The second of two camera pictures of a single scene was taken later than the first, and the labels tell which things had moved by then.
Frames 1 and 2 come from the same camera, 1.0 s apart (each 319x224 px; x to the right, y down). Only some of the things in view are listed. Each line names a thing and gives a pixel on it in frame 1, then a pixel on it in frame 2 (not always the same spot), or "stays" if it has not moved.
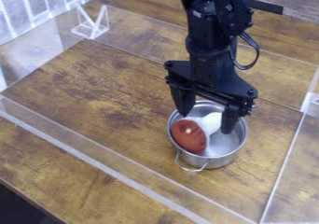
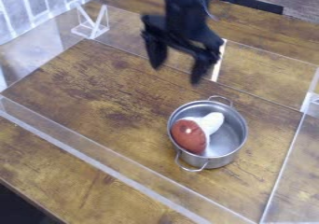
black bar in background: x=263 y=6 stays
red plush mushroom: x=190 y=132 stays
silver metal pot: x=223 y=149 stays
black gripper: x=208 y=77 → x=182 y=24
